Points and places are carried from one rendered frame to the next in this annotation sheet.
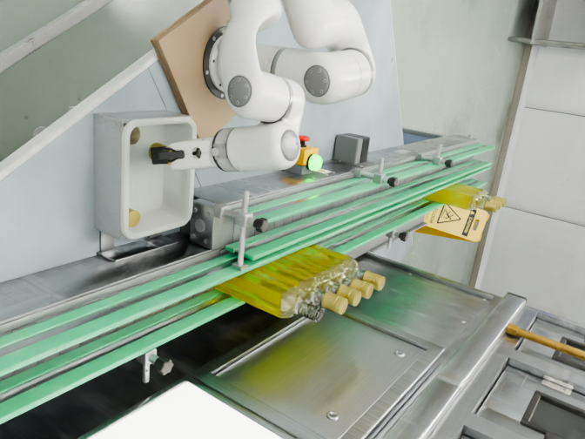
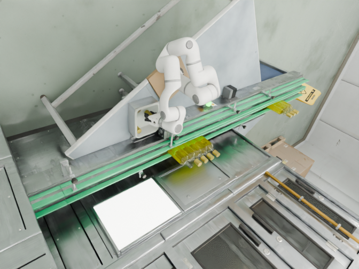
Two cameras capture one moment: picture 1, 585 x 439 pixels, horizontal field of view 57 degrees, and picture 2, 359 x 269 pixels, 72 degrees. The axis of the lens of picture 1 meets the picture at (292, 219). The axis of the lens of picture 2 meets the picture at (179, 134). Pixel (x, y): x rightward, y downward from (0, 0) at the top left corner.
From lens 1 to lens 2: 69 cm
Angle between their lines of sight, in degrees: 23
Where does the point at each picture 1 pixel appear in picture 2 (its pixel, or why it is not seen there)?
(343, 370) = (198, 181)
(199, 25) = not seen: hidden behind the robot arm
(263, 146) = (170, 128)
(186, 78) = (158, 87)
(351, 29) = (211, 79)
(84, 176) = (125, 119)
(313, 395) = (185, 189)
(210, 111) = not seen: hidden behind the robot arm
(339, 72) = (202, 98)
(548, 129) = not seen: outside the picture
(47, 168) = (114, 119)
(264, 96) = (169, 118)
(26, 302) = (108, 157)
